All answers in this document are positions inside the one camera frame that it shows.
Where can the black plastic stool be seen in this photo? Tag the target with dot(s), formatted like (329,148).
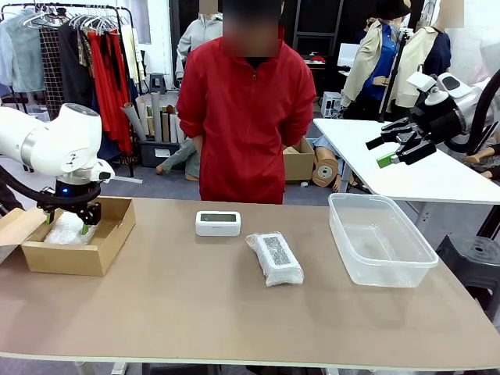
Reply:
(476,258)

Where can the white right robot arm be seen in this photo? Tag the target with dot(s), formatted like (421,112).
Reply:
(474,97)

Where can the white computer case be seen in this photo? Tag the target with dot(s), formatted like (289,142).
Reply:
(332,103)

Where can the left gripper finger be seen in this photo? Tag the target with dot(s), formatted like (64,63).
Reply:
(89,218)
(49,216)

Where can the grey leaning material roll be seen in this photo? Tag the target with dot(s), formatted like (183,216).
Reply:
(134,123)

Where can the white unwrapped digital clock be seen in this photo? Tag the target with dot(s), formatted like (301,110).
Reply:
(218,228)

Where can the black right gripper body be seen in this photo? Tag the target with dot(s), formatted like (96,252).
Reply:
(441,121)

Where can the cream material roll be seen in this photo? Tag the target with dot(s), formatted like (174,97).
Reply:
(142,113)

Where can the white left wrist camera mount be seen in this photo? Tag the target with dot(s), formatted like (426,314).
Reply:
(104,173)

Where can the cardboard box on floor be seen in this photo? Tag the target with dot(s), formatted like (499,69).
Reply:
(298,168)

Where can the light blue fleece jacket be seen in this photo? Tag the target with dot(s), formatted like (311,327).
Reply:
(23,54)

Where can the bubble-wrapped all-white clock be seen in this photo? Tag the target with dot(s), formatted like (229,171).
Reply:
(66,234)

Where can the white work table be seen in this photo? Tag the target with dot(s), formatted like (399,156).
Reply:
(410,179)

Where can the grey plastic stool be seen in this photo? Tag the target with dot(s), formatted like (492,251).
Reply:
(157,83)

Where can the clear plastic container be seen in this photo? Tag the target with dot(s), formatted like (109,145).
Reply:
(384,242)

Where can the mannequin beige coat blue shirt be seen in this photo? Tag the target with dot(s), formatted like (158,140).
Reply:
(384,58)

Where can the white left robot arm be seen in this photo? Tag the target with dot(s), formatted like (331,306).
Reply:
(58,140)

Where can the mannequin beige coat navy top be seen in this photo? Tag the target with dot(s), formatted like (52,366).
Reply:
(437,51)

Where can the person in red jacket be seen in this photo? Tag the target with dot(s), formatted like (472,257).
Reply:
(242,129)

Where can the dark checked dress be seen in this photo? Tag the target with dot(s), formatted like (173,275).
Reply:
(51,70)

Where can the lying bare mannequin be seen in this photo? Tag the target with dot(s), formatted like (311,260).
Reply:
(478,158)

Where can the bubble-wrapped clock with dark face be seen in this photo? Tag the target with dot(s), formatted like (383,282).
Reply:
(279,258)

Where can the black hanging garment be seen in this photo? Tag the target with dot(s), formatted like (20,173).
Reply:
(74,70)

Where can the white monitor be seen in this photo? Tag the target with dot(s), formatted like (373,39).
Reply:
(347,54)

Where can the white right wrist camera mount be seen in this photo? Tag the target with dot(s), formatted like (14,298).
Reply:
(421,81)

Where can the cream hanging garment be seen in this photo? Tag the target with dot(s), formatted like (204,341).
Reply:
(127,51)

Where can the brown cardboard box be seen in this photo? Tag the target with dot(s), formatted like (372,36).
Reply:
(66,259)

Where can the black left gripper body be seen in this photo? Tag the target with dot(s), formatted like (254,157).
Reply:
(72,195)

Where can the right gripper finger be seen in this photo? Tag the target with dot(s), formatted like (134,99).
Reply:
(394,133)
(414,150)

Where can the grey tall material roll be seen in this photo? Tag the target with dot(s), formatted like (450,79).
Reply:
(156,117)

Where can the dark storage bin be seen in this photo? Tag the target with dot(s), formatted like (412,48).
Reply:
(156,154)

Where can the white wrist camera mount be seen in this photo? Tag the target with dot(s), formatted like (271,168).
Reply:
(421,81)
(104,173)

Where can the black tripod stand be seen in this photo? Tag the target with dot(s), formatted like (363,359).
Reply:
(394,74)

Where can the white material roll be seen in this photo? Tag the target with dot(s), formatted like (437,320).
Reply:
(173,129)

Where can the red hanging dress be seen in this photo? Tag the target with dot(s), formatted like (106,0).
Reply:
(107,86)

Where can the brown mannequin torso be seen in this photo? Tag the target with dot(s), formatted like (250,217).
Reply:
(326,172)

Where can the person in grey hoodie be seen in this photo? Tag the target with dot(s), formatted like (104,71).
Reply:
(199,35)

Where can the brown cardboard tube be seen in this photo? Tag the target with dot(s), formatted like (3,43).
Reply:
(165,129)

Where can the black hat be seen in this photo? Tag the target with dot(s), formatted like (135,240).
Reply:
(392,8)

